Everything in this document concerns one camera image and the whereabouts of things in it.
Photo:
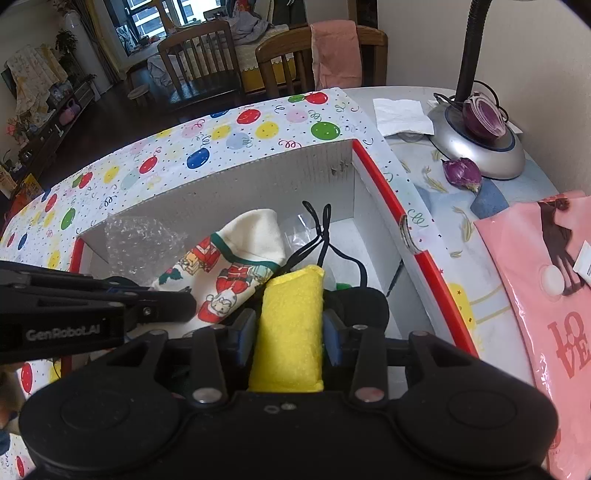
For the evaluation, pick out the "purple onion piece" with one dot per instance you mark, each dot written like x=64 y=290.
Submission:
x=461 y=173

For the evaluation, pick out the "purple onion half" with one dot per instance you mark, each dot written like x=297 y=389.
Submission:
x=482 y=117

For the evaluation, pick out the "small round stool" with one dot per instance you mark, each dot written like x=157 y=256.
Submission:
x=138 y=92

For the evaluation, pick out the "yellow sponge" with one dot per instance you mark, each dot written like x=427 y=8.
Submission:
x=288 y=327

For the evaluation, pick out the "black face mask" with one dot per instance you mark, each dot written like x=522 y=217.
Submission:
x=364 y=302

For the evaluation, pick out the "small white tube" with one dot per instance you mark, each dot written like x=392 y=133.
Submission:
x=584 y=263

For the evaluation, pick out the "pink plastic bag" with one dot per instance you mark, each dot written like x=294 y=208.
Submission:
x=531 y=286

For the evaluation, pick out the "person's left hand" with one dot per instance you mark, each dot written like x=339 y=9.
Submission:
x=8 y=399

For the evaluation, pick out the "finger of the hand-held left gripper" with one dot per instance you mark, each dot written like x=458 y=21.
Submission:
x=55 y=274
x=161 y=307

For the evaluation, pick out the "wooden dining chair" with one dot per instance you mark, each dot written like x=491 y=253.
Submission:
x=286 y=55
x=203 y=60

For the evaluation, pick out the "clear bubble wrap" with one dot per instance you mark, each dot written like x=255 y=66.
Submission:
x=138 y=237

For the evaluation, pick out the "cream crochet cover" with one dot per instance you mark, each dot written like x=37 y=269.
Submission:
x=258 y=57

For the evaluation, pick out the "orange cardboard box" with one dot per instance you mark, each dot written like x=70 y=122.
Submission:
x=21 y=201

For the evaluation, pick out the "pink towel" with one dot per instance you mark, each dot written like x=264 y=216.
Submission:
x=334 y=50

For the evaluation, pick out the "clear plastic bag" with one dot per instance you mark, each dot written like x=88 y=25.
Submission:
x=298 y=230

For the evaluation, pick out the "large balcony window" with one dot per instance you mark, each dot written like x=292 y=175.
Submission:
x=152 y=16

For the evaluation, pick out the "white tissue paper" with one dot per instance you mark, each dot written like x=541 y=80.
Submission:
x=401 y=115

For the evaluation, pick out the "dark wooden tv stand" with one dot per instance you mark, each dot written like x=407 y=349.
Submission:
x=51 y=127

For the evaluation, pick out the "beige grey curtain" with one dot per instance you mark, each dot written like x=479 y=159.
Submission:
x=104 y=46

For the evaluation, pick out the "white standing air conditioner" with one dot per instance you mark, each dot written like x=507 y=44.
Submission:
x=78 y=32

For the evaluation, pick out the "balloon print tablecloth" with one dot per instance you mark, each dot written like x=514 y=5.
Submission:
x=231 y=134

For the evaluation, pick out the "grey cloth bundle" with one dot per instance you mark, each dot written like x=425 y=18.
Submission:
x=159 y=69

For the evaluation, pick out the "floral cloth covered tv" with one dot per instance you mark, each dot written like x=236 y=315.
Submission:
x=34 y=78

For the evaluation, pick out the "yellow cardboard box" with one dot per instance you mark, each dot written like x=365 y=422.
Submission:
x=30 y=182

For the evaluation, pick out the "green potted plant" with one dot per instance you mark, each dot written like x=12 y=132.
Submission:
x=67 y=44

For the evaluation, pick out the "light blue patterned tablecloth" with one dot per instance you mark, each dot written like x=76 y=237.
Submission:
x=503 y=277

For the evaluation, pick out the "purple cloth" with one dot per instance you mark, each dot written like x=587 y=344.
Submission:
x=249 y=25

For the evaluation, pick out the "grey desk lamp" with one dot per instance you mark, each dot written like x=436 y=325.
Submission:
x=466 y=147

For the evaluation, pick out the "red cardboard box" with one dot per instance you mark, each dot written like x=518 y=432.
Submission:
x=221 y=184

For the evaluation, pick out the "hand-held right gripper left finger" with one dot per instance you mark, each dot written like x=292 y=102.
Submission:
x=244 y=334

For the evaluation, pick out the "pink round pot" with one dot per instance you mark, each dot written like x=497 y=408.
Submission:
x=67 y=113

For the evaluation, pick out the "Christmas print sock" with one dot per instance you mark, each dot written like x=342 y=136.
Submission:
x=221 y=277

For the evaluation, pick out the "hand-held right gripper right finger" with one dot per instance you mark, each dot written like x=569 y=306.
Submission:
x=332 y=339

